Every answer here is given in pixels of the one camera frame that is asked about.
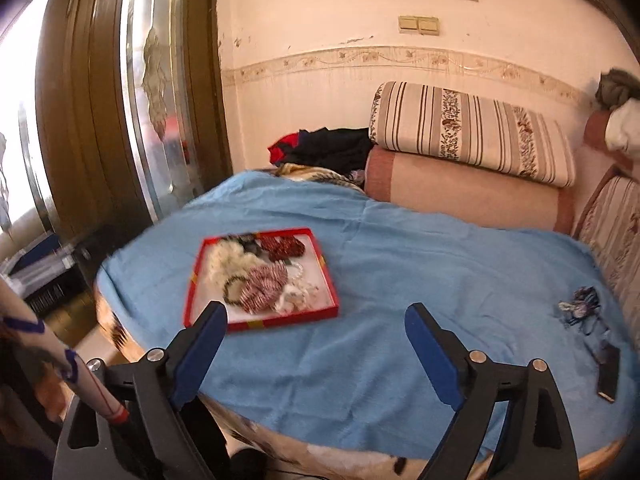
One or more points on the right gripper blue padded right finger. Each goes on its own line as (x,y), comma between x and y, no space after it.
(441,354)

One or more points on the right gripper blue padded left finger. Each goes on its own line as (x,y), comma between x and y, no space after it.
(192,351)

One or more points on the cream dotted organza scrunchie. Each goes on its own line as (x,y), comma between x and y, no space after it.
(227,259)

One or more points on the patterned sleeve forearm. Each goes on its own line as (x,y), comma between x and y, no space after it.
(20,321)

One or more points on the red plaid scrunchie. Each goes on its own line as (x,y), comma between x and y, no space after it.
(263,287)

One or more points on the red white-lined tray box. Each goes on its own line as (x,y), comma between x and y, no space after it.
(311,268)

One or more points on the white black-dotted scrunchie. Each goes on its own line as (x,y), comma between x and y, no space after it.
(296,297)

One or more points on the dark olive scrunchie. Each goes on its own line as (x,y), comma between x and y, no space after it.
(247,241)

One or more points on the red polka dot scrunchie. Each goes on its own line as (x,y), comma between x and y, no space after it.
(281,248)

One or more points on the black mobile phone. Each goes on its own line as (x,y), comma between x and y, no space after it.
(609,370)

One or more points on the pink quilted bolster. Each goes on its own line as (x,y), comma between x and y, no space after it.
(475,195)

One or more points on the patterned beige blanket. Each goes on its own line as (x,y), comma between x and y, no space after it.
(302,173)

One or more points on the striped floral pillow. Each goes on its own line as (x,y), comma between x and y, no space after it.
(442,123)
(611,230)

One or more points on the black and red clothes pile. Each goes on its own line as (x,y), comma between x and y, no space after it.
(342,150)

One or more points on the wooden stained glass door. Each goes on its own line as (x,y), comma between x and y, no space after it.
(129,111)

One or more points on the white floral cloth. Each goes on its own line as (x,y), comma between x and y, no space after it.
(622,132)

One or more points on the wall light switch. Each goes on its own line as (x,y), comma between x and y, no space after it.
(422,25)

